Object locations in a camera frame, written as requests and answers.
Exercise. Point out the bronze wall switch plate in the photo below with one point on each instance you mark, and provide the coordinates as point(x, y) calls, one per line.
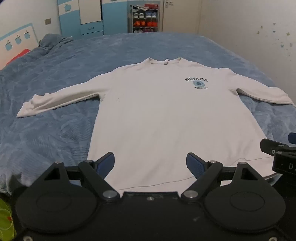
point(47, 21)

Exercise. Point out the blue and white wardrobe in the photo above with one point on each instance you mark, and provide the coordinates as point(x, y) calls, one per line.
point(80, 19)

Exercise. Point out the red pillow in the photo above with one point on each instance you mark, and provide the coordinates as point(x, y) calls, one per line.
point(24, 52)

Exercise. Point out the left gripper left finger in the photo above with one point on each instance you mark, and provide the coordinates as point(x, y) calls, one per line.
point(93, 174)

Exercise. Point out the blue textured bedspread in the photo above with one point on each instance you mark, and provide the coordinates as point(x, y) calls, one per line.
point(29, 145)

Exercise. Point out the shoe rack with shoes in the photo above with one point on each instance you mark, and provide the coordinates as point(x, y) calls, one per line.
point(145, 16)

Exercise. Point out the white headboard with apples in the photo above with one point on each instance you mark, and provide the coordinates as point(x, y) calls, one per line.
point(16, 41)

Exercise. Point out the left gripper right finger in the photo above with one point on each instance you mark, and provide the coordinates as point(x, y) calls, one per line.
point(206, 174)

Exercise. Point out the green patterned cloth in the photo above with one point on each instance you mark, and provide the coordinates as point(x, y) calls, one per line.
point(7, 230)

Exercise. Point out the white long-sleeve Nevada shirt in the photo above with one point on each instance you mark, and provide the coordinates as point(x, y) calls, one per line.
point(152, 114)

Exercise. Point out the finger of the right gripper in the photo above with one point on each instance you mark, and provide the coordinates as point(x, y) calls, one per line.
point(270, 147)

